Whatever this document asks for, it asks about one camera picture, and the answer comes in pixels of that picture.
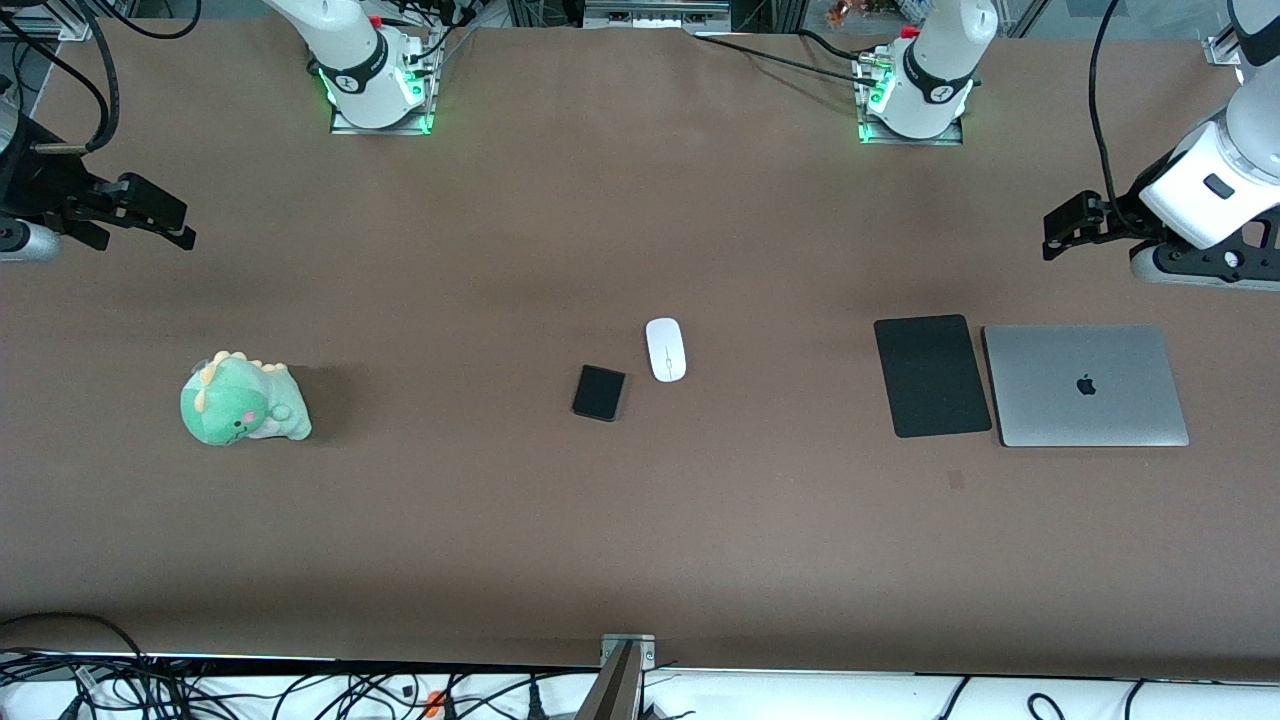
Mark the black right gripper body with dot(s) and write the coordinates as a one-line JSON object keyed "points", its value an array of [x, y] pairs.
{"points": [[40, 185]]}

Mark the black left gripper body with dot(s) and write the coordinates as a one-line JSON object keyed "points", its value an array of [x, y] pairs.
{"points": [[1118, 220]]}

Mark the white computer mouse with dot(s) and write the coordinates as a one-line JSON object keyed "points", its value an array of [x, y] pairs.
{"points": [[665, 350]]}

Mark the black smartphone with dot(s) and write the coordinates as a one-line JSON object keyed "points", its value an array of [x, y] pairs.
{"points": [[599, 392]]}

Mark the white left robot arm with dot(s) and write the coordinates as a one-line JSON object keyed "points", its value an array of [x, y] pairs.
{"points": [[1235, 150]]}

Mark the black mouse pad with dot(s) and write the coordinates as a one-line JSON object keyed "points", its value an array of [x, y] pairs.
{"points": [[932, 377]]}

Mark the silver closed laptop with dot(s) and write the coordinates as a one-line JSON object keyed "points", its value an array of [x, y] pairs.
{"points": [[1085, 385]]}

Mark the green dinosaur plush toy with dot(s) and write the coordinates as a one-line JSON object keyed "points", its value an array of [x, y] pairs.
{"points": [[240, 405]]}

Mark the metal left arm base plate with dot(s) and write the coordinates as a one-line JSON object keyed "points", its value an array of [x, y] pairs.
{"points": [[955, 135]]}

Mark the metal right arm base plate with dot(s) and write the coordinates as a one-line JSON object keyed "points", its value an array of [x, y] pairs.
{"points": [[345, 125]]}

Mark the aluminium frame bar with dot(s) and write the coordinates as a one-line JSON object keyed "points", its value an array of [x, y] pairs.
{"points": [[655, 12]]}

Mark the metal table edge bracket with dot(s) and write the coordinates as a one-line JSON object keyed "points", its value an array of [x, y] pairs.
{"points": [[625, 670]]}

